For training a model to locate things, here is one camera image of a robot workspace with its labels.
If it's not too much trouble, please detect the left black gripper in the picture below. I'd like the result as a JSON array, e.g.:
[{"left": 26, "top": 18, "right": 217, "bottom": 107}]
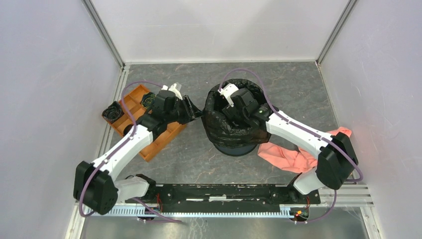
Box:
[{"left": 165, "top": 95, "right": 205, "bottom": 125}]

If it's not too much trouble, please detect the black trash bag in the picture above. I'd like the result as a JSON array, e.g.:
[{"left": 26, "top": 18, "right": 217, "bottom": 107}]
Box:
[{"left": 202, "top": 79, "right": 273, "bottom": 144}]

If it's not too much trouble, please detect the dark blue trash bin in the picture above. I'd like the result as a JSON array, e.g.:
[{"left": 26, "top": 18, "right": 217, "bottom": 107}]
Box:
[{"left": 213, "top": 140, "right": 258, "bottom": 157}]

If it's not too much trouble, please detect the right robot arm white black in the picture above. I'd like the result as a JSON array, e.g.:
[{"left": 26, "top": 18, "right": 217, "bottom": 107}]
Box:
[{"left": 218, "top": 84, "right": 358, "bottom": 203}]

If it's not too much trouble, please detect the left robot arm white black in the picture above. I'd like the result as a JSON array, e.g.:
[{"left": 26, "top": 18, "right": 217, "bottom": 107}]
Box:
[{"left": 73, "top": 90, "right": 203, "bottom": 217}]

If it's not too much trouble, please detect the black bag roll upper tray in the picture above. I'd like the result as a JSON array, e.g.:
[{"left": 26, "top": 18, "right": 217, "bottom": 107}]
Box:
[{"left": 140, "top": 92, "right": 156, "bottom": 109}]

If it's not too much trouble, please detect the pink cloth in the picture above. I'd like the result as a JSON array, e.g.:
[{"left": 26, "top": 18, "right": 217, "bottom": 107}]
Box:
[{"left": 257, "top": 126, "right": 353, "bottom": 174}]

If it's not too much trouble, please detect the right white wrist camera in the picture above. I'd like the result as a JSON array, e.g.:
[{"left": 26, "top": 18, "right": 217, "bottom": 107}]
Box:
[{"left": 218, "top": 83, "right": 239, "bottom": 107}]

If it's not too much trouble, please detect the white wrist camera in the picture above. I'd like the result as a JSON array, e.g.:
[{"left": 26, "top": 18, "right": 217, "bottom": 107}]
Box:
[
  {"left": 161, "top": 82, "right": 183, "bottom": 100},
  {"left": 218, "top": 83, "right": 239, "bottom": 107}
]

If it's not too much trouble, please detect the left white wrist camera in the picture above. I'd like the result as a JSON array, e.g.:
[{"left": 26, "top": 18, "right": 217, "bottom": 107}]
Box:
[{"left": 161, "top": 82, "right": 183, "bottom": 100}]

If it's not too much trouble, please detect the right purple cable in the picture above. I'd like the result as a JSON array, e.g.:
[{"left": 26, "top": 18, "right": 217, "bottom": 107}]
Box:
[{"left": 218, "top": 68, "right": 364, "bottom": 184}]

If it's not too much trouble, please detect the purple cable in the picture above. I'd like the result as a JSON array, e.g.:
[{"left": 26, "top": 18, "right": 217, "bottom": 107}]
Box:
[
  {"left": 78, "top": 80, "right": 166, "bottom": 218},
  {"left": 218, "top": 68, "right": 364, "bottom": 184}
]

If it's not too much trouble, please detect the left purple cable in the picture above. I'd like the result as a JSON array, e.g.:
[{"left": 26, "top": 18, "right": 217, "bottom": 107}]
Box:
[{"left": 78, "top": 80, "right": 166, "bottom": 218}]

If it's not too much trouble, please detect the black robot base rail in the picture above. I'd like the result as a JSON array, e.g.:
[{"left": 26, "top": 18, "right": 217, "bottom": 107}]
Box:
[{"left": 140, "top": 184, "right": 321, "bottom": 213}]

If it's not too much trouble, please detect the white toothed cable duct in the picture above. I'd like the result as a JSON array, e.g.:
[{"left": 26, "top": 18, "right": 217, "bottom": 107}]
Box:
[{"left": 105, "top": 204, "right": 303, "bottom": 220}]

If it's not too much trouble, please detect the right aluminium corner post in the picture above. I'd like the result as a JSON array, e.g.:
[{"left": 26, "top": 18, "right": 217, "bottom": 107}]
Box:
[{"left": 316, "top": 0, "right": 358, "bottom": 67}]

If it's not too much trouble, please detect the aluminium corner post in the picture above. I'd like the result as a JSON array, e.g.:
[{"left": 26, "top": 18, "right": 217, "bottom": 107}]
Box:
[
  {"left": 82, "top": 0, "right": 125, "bottom": 68},
  {"left": 316, "top": 0, "right": 358, "bottom": 67}
]

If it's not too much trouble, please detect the left aluminium corner post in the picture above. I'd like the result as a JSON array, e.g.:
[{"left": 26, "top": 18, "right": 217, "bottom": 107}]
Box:
[{"left": 82, "top": 0, "right": 125, "bottom": 68}]

